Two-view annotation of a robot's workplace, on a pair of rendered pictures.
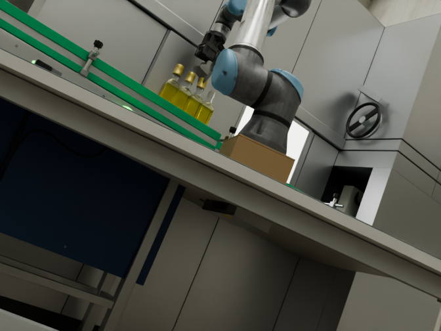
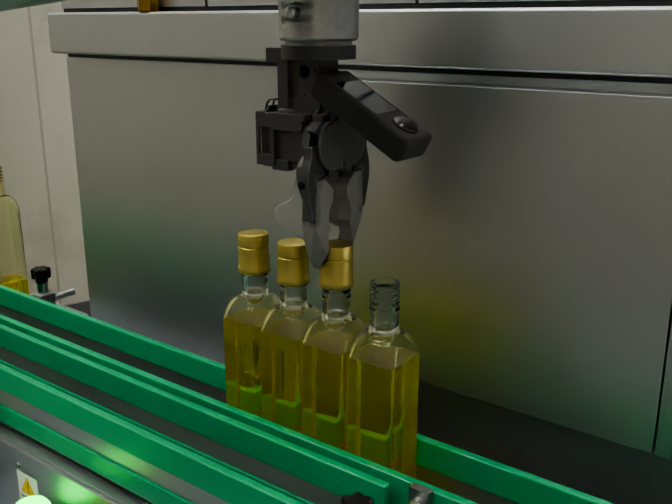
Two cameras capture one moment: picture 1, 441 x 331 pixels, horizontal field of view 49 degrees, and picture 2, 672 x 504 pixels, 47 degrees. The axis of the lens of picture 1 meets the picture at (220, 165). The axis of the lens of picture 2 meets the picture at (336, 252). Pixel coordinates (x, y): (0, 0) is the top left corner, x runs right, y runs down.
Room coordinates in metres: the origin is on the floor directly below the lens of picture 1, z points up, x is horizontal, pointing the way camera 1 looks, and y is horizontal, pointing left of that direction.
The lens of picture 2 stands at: (1.59, -0.49, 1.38)
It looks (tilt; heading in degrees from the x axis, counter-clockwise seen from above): 17 degrees down; 67
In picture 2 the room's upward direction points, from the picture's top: straight up
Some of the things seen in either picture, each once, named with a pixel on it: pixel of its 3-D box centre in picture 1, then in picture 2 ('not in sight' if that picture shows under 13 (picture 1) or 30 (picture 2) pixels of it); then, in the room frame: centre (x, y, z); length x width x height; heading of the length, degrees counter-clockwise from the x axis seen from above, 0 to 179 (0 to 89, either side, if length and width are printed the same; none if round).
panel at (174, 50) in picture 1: (233, 117); (657, 280); (2.13, 0.03, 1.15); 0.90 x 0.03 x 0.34; 120
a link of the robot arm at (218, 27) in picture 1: (220, 33); (316, 22); (1.86, 0.22, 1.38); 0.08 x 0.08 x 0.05
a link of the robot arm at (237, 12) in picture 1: (239, 10); not in sight; (1.77, 0.17, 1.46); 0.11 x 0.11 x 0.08; 15
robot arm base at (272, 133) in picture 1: (265, 134); not in sight; (1.32, -0.08, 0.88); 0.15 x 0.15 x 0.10
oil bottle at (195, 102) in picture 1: (186, 118); (336, 408); (1.88, 0.20, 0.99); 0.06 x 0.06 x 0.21; 31
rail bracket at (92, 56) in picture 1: (92, 58); not in sight; (1.49, 0.52, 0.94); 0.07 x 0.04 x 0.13; 30
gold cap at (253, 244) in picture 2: (178, 70); (253, 251); (1.82, 0.30, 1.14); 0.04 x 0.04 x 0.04
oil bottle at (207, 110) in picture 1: (197, 125); (382, 425); (1.91, 0.15, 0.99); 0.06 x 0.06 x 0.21; 31
